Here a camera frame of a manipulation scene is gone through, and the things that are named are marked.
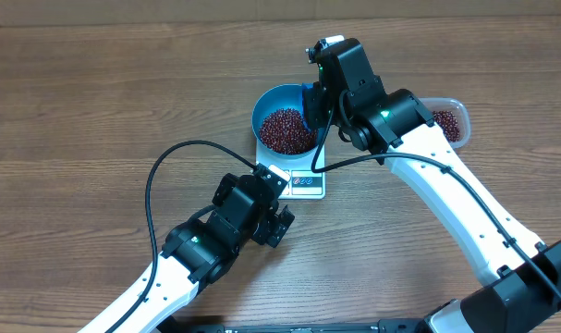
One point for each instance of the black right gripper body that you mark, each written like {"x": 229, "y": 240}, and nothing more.
{"x": 327, "y": 109}

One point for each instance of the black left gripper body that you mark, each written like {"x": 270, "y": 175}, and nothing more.
{"x": 272, "y": 230}

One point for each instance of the blue plastic measuring scoop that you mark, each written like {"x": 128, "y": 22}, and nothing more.
{"x": 307, "y": 93}

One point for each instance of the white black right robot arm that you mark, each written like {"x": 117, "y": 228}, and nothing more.
{"x": 519, "y": 274}

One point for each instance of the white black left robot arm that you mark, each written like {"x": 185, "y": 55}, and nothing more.
{"x": 200, "y": 251}

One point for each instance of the teal blue bowl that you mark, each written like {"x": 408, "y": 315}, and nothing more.
{"x": 282, "y": 96}

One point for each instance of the white digital kitchen scale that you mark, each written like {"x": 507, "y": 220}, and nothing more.
{"x": 303, "y": 184}

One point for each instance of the red adzuki beans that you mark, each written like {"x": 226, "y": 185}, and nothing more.
{"x": 284, "y": 131}

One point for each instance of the clear plastic container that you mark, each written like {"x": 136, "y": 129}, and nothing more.
{"x": 458, "y": 110}

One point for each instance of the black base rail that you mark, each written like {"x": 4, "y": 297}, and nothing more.
{"x": 407, "y": 325}

